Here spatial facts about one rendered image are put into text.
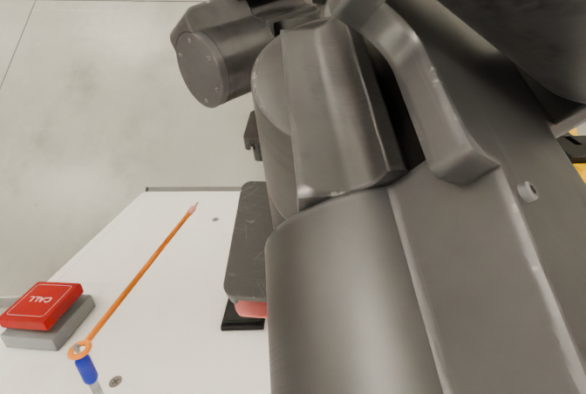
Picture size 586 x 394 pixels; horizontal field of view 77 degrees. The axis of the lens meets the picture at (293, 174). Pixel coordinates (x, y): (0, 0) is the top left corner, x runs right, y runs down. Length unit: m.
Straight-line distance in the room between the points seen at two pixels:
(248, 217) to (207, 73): 0.13
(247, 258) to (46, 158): 1.93
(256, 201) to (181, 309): 0.23
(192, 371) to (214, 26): 0.27
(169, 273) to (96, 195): 1.42
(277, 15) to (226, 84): 0.08
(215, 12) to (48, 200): 1.77
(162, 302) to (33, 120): 1.88
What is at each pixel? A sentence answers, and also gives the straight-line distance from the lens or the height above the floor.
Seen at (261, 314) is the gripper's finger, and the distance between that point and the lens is 0.21.
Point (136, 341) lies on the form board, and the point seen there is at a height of 1.09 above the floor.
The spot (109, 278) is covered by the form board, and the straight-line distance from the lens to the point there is 0.49.
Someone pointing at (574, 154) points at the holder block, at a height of 1.02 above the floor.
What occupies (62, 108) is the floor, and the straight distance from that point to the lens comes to 2.15.
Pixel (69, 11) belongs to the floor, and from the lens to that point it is 2.48.
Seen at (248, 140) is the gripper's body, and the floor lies 1.11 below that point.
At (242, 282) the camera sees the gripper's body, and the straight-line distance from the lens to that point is 0.18.
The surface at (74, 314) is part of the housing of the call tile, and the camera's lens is 0.43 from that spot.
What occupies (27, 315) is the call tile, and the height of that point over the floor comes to 1.11.
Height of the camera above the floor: 1.42
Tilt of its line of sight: 71 degrees down
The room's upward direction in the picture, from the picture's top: 31 degrees counter-clockwise
